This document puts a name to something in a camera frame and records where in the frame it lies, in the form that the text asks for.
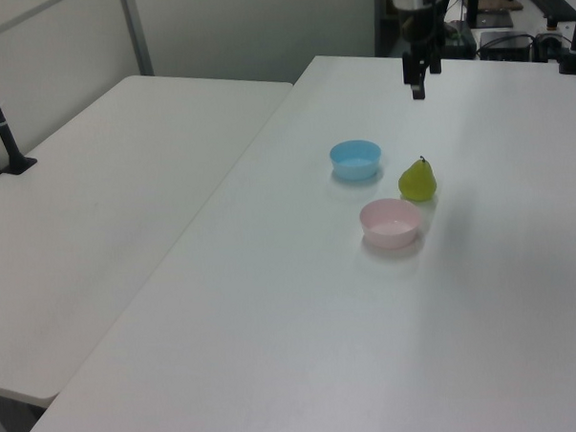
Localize grey partition frame post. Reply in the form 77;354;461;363
118;0;156;78

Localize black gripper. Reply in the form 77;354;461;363
396;4;445;102

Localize black electronics box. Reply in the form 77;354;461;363
476;29;537;63

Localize white side table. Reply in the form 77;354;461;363
0;68;309;409

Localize black clamped camera stand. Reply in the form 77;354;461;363
552;10;576;77

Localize blue plastic bowl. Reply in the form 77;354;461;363
328;139;383;183

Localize black monitor stand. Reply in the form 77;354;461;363
459;0;516;32

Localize green pear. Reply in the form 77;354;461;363
397;155;439;204

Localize pink plastic bowl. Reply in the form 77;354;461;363
358;196;424;251

